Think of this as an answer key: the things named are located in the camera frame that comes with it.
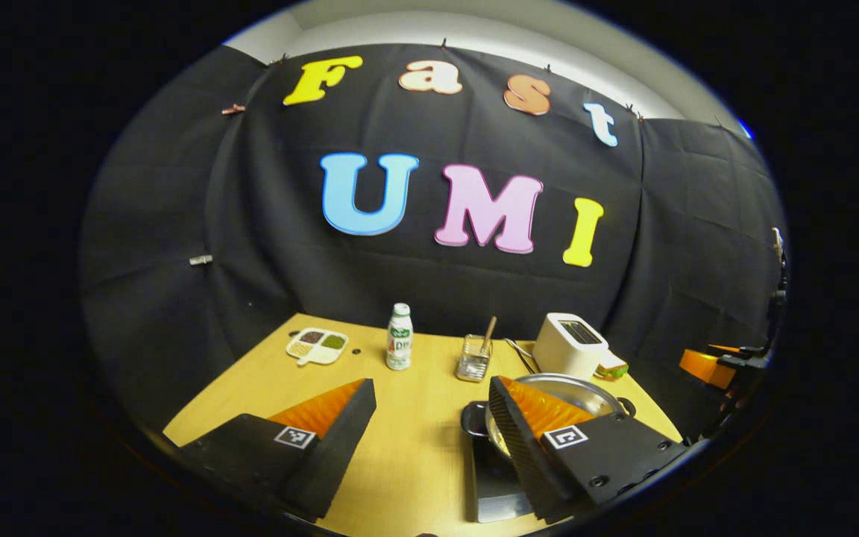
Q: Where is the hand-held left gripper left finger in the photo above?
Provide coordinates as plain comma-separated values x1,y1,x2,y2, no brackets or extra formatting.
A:
176,377,378,523

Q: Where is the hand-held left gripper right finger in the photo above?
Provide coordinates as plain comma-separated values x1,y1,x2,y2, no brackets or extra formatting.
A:
488,375,690,524

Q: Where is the black induction cooktop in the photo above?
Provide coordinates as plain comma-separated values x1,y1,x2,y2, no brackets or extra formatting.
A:
471,436,535,523

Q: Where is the steel pot with black handles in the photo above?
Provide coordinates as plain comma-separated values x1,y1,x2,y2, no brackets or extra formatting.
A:
461,373,637,463

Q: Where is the white toaster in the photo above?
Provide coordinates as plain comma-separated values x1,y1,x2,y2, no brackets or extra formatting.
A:
532,313,609,381

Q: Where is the clear utensil holder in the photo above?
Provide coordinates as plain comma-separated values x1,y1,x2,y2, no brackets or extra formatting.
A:
456,334,493,383

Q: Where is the white divided bean dish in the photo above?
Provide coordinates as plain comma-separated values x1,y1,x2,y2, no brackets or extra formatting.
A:
286,328,349,366

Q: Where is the white drink bottle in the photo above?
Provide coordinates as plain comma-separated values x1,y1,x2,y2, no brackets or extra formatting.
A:
386,303,414,371

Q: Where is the black toaster cable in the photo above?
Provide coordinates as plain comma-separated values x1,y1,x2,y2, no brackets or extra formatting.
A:
503,338,542,375

